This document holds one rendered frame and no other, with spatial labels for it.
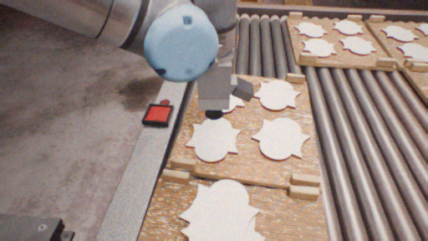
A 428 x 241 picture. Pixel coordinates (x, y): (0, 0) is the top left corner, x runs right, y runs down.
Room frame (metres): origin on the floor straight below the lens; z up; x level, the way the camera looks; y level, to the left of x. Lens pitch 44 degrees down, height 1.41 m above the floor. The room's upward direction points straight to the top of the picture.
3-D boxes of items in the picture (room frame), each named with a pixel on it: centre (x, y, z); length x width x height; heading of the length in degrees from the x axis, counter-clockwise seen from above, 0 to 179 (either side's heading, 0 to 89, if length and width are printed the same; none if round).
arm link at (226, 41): (0.42, 0.00, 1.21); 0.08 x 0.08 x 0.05
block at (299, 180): (0.30, -0.20, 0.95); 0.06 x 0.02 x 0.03; 80
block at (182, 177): (0.31, 0.08, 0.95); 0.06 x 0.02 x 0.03; 82
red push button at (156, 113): (0.54, 0.16, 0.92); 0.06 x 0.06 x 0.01; 83
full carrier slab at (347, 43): (0.99, -0.50, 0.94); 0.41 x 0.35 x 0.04; 173
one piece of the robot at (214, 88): (0.42, -0.02, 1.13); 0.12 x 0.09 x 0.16; 89
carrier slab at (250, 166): (0.51, -0.10, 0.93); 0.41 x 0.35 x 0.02; 170
